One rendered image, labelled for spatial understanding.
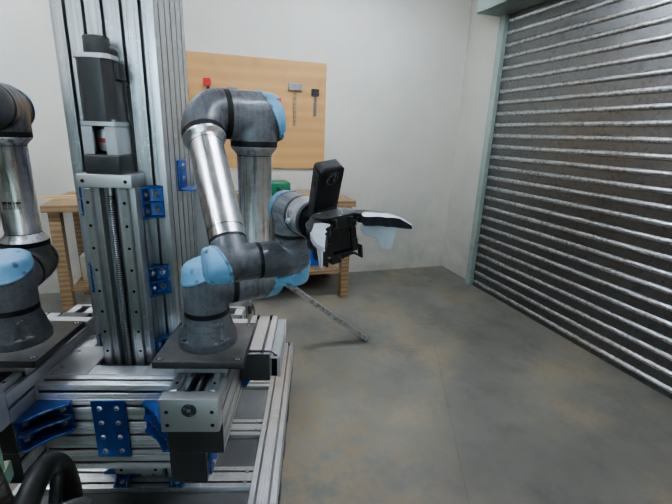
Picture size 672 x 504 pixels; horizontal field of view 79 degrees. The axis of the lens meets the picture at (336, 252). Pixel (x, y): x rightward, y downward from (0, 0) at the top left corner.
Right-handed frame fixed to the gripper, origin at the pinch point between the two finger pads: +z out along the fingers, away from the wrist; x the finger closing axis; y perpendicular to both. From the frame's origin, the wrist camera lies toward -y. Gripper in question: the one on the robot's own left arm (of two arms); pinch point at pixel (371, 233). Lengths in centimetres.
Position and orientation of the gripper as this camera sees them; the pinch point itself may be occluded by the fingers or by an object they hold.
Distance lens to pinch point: 58.8
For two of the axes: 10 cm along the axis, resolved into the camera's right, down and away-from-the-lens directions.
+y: 0.8, 9.4, 3.4
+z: 4.8, 2.6, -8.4
